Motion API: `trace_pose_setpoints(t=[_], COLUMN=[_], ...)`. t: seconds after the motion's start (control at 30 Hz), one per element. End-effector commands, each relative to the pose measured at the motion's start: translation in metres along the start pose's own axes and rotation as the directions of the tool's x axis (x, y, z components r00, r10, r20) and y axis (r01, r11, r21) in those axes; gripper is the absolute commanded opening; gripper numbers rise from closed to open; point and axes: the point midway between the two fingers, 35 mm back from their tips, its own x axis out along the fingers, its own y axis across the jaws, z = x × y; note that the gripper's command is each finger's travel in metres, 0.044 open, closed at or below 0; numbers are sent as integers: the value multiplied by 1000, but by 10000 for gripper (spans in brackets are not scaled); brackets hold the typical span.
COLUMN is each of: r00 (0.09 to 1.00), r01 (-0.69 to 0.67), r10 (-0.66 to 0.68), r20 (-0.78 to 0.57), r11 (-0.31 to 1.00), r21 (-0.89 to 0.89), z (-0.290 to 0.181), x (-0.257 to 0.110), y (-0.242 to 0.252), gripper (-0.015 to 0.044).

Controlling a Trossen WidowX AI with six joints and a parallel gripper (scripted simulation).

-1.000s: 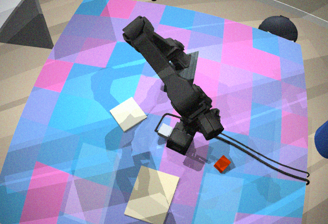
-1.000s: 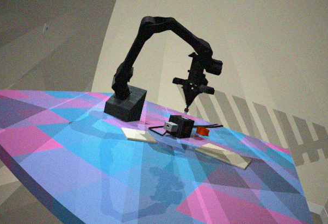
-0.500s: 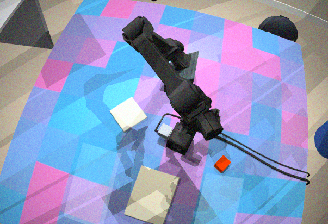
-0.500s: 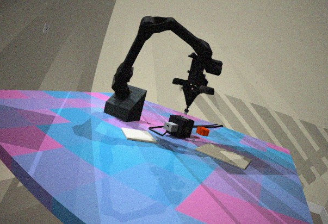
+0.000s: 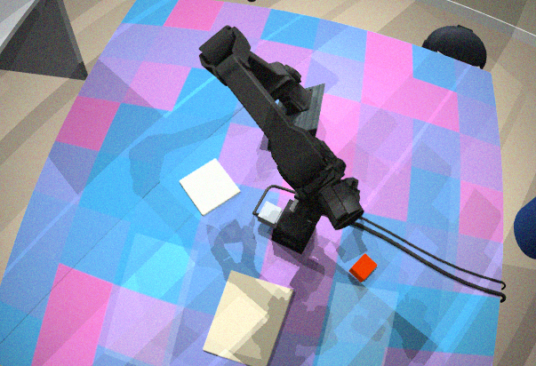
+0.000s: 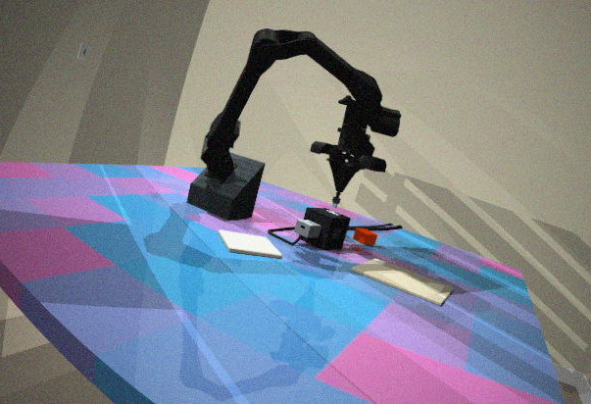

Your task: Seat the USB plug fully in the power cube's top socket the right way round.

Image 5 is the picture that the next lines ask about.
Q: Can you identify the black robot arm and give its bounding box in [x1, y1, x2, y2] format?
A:
[198, 25, 364, 230]

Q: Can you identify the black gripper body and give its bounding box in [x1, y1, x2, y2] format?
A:
[276, 192, 321, 246]

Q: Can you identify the orange-red rectangular block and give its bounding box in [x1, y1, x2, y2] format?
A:
[349, 254, 377, 282]

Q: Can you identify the black cable with white plug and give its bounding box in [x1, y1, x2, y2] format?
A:
[252, 185, 506, 290]

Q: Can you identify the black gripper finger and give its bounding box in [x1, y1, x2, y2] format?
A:
[290, 199, 322, 223]

